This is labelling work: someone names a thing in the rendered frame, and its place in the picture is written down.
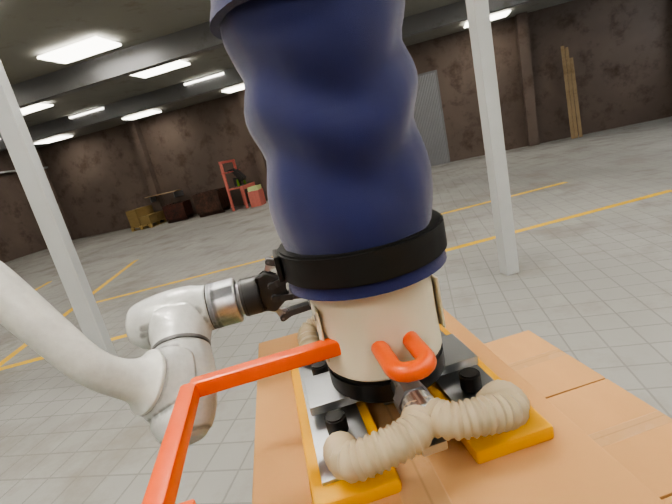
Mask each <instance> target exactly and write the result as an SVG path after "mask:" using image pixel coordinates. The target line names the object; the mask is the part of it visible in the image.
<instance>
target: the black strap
mask: <svg viewBox="0 0 672 504"><path fill-rule="evenodd" d="M446 247H447V238H446V232H445V225H444V219H443V215H442V214H441V213H439V212H438V211H436V210H433V209H432V216H431V220H430V222H429V224H428V226H427V227H426V228H425V229H423V230H421V231H419V232H417V233H415V234H412V235H410V236H408V237H405V238H403V239H400V240H398V241H395V242H392V243H388V244H385V245H382V246H377V247H373V248H368V249H363V250H358V251H354V252H348V253H341V254H328V255H300V254H296V253H292V252H289V251H286V250H285V248H284V246H283V244H282V243H281V244H280V246H279V248H278V249H274V250H272V255H273V260H274V264H275V267H276V271H277V275H278V278H279V281H280V282H284V281H287V282H288V283H290V284H292V285H294V286H297V287H301V288H306V289H316V290H330V289H343V288H351V287H358V286H363V285H368V284H373V283H377V282H381V281H385V280H389V279H392V278H396V277H399V276H402V275H405V274H407V273H410V272H412V271H415V270H417V269H419V268H421V267H423V266H425V265H427V264H429V263H430V262H432V261H434V260H435V259H436V258H437V257H439V256H440V255H441V254H442V252H443V251H444V250H445V249H446Z"/></svg>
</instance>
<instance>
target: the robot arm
mask: <svg viewBox="0 0 672 504"><path fill-rule="evenodd" d="M274 268H275V264H274V260H273V257H266V258H265V267H264V270H263V271H262V272H261V273H259V274H258V275H254V276H250V277H246V278H243V279H239V280H238V281H237V283H236V282H235V280H234V279H233V278H229V279H225V280H221V281H217V282H213V283H208V284H205V285H198V286H194V285H189V286H183V287H178V288H174V289H170V290H167V291H164V292H161V293H158V294H155V295H153V296H150V297H148V298H145V299H143V300H141V301H140V302H138V303H136V304H135V305H133V306H132V307H130V309H129V310H128V312H127V315H126V319H125V329H126V334H127V337H128V339H129V341H130V342H131V343H132V344H133V345H135V346H137V347H139V348H143V349H147V350H149V351H147V352H146V353H145V354H144V355H143V356H141V357H139V358H136V359H126V358H121V357H117V356H114V355H112V354H110V353H108V352H106V351H104V350H103V349H101V348H100V347H98V346H97V345H96V344H94V343H93V342H92V341H91V340H89V339H88V338H87V337H86V336H85V335H84V334H83V333H82V332H81V331H79V330H78V329H77V328H76V327H75V326H74V325H73V324H72V323H71V322H70V321H68V320H67V319H66V318H65V317H64V316H63V315H62V314H61V313H60V312H59V311H57V310H56V309H55V308H54V307H53V306H52V305H51V304H50V303H49V302H48V301H46V300H45V299H44V298H43V297H42V296H41V295H40V294H39V293H38V292H37V291H36V290H34V289H33V288H32V287H31V286H30V285H29V284H28V283H27V282H26V281H24V280H23V279H22V278H21V277H20V276H19V275H18V274H17V273H15V272H14V271H13V270H12V269H11V268H9V267H8V266H7V265H6V264H4V263H3V262H2V261H0V324H1V325H2V326H4V327H5V328H6V329H7V330H9V331H10V332H11V333H12V334H14V335H15V336H16V337H17V338H19V339H20V340H21V341H22V342H24V343H25V344H26V345H28V346H29V347H30V348H31V349H33V350H34V351H35V352H36V353H38V354H39V355H40V356H41V357H43V358H44V359H45V360H46V361H48V362H49V363H50V364H52V365H53V366H54V367H55V368H57V369H58V370H59V371H61V372H62V373H63V374H65V375H66V376H68V377H69V378H70V379H72V380H73V381H75V382H77V383H78V384H80V385H82V386H84V387H86V388H88V389H90V390H92V391H95V392H97V393H100V394H103V395H106V396H109V397H112V398H116V399H119V400H122V401H125V402H126V403H127V404H128V405H129V407H130V410H131V411H132V413H133V414H135V415H139V416H141V417H143V418H144V419H145V421H146V422H149V424H150V430H151V433H152V434H153V436H154V437H155V439H156V440H157V441H158V442H159V443H160V444H162V441H163V438H164V435H165V432H166V429H167V426H168V423H169V419H170V416H171V413H172V410H173V407H174V404H175V401H176V398H177V395H178V392H179V389H180V387H181V386H182V385H184V384H187V383H190V380H191V379H192V378H194V377H197V376H200V375H204V374H207V373H210V372H214V371H216V366H215V360H214V357H213V354H212V349H211V336H212V330H215V329H218V328H223V327H225V326H229V325H232V324H236V323H240V322H243V321H244V314H245V315H246V316H252V315H255V314H259V313H263V312H266V311H272V312H274V311H275V312H276V313H277V314H278V315H279V317H280V320H281V321H283V322H284V321H286V320H287V319H288V318H290V317H291V316H293V315H296V314H299V313H302V312H305V311H308V310H311V307H310V305H309V302H308V301H309V300H307V301H304V302H301V303H298V304H295V305H292V306H290V307H288V308H286V307H283V308H280V307H281V305H282V304H283V303H284V302H285V301H287V300H294V299H300V297H297V296H295V295H294V294H292V293H291V292H290V290H289V289H287V287H286V283H287V281H284V282H280V281H279V278H278V275H277V274H276V273H274V272H271V271H270V270H271V269H274ZM216 409H217V392H216V393H213V394H209V395H206V396H203V397H200V399H199V403H198V407H197V412H196V416H195V420H194V425H193V429H192V433H191V437H190V442H189V445H191V444H194V443H196V442H198V441H200V440H201V439H203V438H204V437H205V436H206V434H207V433H208V431H209V429H210V428H211V427H212V425H213V422H214V419H215V415H216Z"/></svg>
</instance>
